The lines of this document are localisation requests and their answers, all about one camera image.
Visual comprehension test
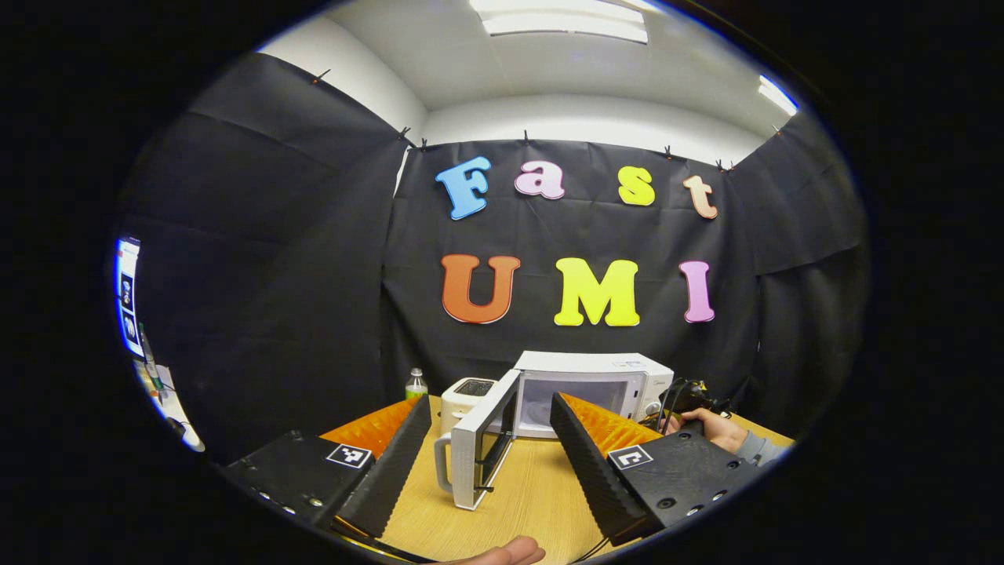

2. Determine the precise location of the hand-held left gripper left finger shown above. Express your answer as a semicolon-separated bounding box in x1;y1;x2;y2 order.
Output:
224;395;433;539

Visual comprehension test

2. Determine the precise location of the white microwave oven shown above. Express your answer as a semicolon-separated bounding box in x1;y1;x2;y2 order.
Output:
434;351;675;511

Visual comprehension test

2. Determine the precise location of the black backdrop cloth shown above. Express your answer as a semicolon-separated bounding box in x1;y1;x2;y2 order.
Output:
118;53;871;464

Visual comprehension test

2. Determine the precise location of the long ceiling light panel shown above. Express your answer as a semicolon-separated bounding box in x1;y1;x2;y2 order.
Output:
469;0;650;45

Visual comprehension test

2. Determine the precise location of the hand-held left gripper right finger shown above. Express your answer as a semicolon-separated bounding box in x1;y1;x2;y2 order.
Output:
549;392;766;548

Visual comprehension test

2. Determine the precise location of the cluttered white desk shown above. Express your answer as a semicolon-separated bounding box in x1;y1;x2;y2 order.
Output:
135;357;206;454

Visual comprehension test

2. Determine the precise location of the white toaster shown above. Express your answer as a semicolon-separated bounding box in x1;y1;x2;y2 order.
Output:
441;377;497;436

